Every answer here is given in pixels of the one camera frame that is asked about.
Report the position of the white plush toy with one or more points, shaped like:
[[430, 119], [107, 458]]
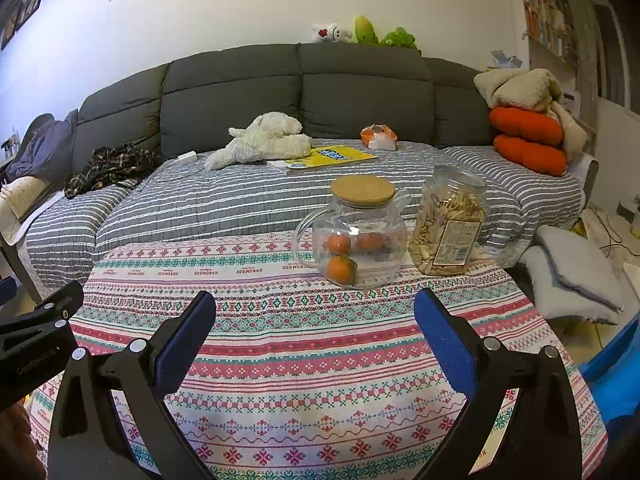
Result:
[[330, 33]]

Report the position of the yellow green plush toy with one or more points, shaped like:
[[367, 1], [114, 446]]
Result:
[[366, 30]]

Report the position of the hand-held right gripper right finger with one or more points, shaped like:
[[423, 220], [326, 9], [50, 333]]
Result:
[[445, 340]]

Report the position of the white charger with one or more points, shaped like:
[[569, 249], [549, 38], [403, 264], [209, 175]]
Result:
[[188, 157]]

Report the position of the orange cushion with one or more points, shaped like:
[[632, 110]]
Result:
[[530, 155], [525, 124]]

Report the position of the clear plastic snack jar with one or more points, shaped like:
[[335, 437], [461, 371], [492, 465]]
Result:
[[450, 220]]

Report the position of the grey striped blanket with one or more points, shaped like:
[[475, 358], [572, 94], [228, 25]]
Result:
[[200, 210]]

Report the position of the grey sofa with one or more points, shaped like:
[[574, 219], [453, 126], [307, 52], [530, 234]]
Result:
[[350, 95]]

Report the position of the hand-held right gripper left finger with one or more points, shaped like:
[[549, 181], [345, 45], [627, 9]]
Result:
[[185, 340]]

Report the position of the beige fleece blanket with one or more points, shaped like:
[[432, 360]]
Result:
[[520, 87]]

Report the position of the white plush dog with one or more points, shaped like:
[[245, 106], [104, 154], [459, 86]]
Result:
[[270, 142]]

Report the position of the blue plastic stool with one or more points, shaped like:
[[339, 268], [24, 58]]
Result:
[[617, 370]]

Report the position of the dark blue jacket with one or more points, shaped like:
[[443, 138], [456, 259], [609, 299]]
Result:
[[45, 142]]

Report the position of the yellow book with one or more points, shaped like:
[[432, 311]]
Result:
[[335, 154]]

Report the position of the orange tangerine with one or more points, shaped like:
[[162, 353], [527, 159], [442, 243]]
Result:
[[339, 244], [368, 241], [340, 267]]

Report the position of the grey floor cushion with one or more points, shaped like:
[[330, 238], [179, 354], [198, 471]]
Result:
[[550, 295], [575, 260]]

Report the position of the patterned tablecloth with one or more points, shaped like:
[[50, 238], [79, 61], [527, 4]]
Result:
[[300, 320]]

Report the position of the bookshelf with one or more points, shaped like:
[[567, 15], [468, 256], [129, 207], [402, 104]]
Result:
[[550, 15]]

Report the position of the dark wall pictures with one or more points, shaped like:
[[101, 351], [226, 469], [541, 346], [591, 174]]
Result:
[[22, 12]]

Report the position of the orange white snack bag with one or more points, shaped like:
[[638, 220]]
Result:
[[379, 137]]

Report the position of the plaid shirt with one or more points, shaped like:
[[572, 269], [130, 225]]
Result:
[[112, 167]]

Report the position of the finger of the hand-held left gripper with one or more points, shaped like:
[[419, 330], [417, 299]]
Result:
[[55, 307]]

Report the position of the cream quilted blanket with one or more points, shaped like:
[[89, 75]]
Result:
[[25, 200]]

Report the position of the cork teapot lid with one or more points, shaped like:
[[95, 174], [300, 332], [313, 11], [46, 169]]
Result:
[[362, 190]]

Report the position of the person's left forearm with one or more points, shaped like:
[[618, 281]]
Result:
[[15, 445]]

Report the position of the glass teapot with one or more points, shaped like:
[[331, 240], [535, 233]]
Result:
[[360, 220]]

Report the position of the side table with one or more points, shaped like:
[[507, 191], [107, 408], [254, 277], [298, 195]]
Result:
[[9, 152]]

